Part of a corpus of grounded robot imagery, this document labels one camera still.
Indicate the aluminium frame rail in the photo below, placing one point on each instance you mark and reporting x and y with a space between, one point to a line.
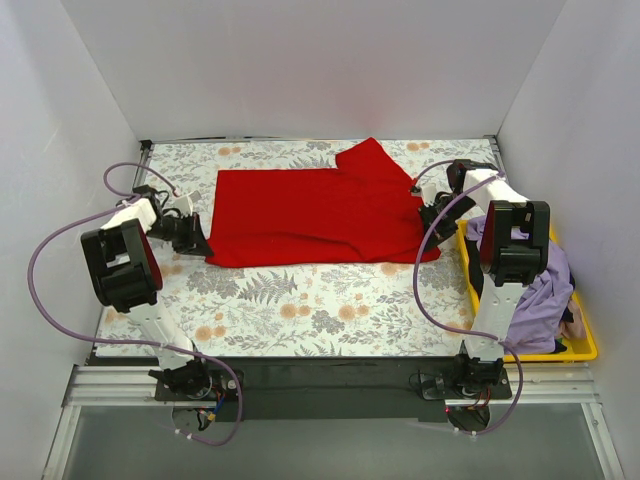
544 383

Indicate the pink garment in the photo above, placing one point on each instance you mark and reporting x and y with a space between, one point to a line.
572 325

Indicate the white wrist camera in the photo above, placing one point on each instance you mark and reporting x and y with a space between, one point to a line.
185 204
426 192

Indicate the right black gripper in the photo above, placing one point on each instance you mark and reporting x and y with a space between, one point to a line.
437 223

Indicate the yellow plastic bin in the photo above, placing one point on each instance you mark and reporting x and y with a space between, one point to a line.
572 350

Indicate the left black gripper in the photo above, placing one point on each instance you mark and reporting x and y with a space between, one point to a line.
189 232

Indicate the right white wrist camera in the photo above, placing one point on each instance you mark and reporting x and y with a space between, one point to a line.
426 192

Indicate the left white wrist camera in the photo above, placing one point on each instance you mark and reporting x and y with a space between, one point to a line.
185 204

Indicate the red t shirt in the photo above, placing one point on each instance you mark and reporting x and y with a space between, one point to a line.
360 211

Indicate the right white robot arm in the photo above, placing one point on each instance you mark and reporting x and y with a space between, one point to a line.
513 252

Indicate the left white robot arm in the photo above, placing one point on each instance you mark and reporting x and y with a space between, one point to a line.
126 277

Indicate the floral table mat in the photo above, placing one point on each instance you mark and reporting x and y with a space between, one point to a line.
310 310

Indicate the lilac t shirt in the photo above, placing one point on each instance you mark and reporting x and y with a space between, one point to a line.
539 311

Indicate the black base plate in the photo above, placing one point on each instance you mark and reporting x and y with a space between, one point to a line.
332 388

